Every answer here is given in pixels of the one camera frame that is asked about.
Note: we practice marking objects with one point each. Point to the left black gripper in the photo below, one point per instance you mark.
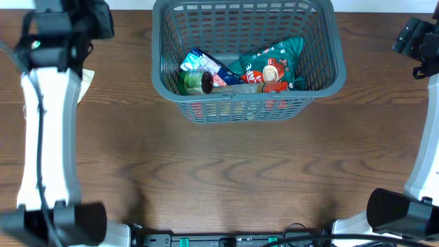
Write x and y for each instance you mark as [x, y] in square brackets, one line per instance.
[99, 19]

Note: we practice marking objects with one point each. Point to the beige mushroom snack bag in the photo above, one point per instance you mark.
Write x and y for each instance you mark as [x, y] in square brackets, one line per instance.
[87, 78]

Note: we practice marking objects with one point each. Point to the green lidded jar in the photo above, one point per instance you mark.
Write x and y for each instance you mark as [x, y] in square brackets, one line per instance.
[195, 82]

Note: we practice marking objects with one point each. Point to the Kleenex tissue pack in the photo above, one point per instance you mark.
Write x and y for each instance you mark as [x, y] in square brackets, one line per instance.
[197, 60]

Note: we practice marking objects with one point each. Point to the green Nescafe coffee bag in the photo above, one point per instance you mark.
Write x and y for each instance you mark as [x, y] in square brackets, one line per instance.
[276, 63]

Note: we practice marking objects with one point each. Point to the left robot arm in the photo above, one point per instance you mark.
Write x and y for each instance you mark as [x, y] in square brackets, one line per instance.
[56, 38]

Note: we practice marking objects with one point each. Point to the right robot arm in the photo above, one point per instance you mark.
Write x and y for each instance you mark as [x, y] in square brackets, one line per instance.
[392, 218]

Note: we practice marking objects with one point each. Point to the grey plastic basket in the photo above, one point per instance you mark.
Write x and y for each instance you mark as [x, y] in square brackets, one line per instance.
[228, 29]

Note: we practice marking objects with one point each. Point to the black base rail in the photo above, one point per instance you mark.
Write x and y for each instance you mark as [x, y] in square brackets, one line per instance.
[144, 238]

